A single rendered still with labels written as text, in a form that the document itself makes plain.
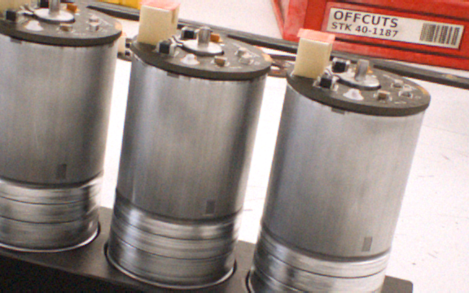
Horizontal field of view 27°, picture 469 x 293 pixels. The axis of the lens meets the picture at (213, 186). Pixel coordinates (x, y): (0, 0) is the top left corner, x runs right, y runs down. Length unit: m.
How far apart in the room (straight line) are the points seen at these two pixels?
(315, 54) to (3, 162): 0.06
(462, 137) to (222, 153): 0.21
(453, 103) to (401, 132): 0.25
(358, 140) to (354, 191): 0.01
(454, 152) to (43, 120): 0.20
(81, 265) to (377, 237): 0.05
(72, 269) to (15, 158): 0.02
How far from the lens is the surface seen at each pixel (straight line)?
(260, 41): 0.19
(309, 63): 0.17
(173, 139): 0.17
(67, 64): 0.17
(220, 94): 0.16
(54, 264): 0.18
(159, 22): 0.17
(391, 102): 0.16
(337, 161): 0.16
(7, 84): 0.17
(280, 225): 0.17
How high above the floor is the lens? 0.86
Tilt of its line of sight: 23 degrees down
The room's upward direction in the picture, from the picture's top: 9 degrees clockwise
